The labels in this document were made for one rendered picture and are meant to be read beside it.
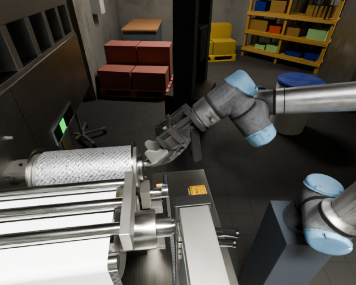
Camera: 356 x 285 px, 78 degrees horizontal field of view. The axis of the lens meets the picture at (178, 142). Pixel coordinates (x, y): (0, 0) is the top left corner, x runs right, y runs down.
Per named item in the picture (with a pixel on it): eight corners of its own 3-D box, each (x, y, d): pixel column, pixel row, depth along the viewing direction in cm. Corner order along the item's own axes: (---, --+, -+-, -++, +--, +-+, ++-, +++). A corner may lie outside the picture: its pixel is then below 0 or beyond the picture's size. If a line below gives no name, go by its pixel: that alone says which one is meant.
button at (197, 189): (207, 200, 96) (208, 196, 95) (191, 202, 95) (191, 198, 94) (204, 188, 102) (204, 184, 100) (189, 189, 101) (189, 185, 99)
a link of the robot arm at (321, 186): (326, 197, 85) (342, 172, 77) (333, 227, 75) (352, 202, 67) (293, 189, 88) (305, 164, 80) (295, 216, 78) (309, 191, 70)
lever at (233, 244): (237, 249, 36) (240, 245, 36) (209, 248, 35) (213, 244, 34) (234, 241, 37) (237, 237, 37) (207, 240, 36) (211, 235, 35)
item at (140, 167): (141, 159, 58) (142, 149, 65) (133, 159, 58) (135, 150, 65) (143, 184, 60) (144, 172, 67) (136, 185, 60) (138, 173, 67)
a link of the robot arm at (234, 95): (265, 97, 50) (244, 67, 48) (225, 125, 53) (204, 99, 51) (256, 91, 57) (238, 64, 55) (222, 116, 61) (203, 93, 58)
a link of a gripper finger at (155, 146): (134, 147, 65) (157, 130, 62) (148, 157, 68) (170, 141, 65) (133, 154, 63) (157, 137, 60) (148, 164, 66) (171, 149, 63)
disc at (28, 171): (51, 207, 63) (21, 195, 50) (50, 207, 63) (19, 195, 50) (58, 159, 70) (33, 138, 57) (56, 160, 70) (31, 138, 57)
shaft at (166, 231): (191, 237, 38) (191, 227, 36) (156, 241, 38) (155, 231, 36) (188, 221, 41) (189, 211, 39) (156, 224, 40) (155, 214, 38)
